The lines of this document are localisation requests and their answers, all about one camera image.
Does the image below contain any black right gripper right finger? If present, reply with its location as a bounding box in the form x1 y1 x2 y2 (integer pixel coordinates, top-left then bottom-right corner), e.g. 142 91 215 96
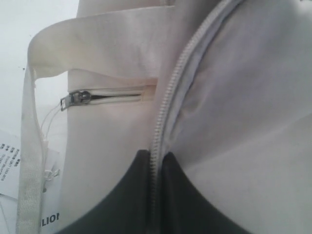
162 151 312 234

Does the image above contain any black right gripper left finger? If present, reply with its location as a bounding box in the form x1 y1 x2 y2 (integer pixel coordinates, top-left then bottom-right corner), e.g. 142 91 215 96
58 150 150 234

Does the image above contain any cream white duffel bag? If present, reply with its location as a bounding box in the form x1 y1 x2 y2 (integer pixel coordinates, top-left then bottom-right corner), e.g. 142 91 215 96
16 0 312 234

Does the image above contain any white paper hang tag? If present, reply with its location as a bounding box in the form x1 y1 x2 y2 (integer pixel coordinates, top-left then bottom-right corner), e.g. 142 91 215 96
0 131 61 234

